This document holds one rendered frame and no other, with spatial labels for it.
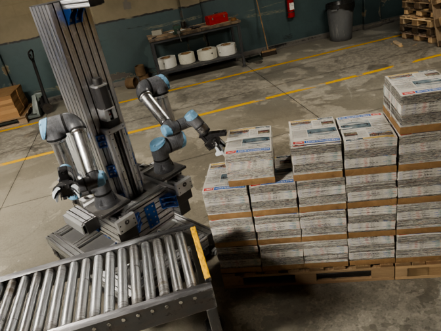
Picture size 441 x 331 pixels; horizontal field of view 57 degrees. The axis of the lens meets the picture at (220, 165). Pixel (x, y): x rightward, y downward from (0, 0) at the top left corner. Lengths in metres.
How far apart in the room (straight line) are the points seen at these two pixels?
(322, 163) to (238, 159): 0.49
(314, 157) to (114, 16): 6.87
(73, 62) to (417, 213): 2.25
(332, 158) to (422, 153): 0.49
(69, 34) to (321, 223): 1.90
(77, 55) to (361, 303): 2.34
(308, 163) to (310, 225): 0.44
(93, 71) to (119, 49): 6.15
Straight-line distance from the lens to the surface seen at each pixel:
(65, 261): 2.41
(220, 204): 2.58
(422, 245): 2.91
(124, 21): 8.78
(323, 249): 2.80
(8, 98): 8.19
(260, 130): 2.65
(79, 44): 2.66
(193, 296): 1.92
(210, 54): 8.37
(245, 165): 2.43
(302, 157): 2.41
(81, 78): 2.67
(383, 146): 2.44
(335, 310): 2.83
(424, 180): 2.62
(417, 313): 2.87
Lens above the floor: 2.11
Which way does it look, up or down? 27 degrees down
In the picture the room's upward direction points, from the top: 11 degrees counter-clockwise
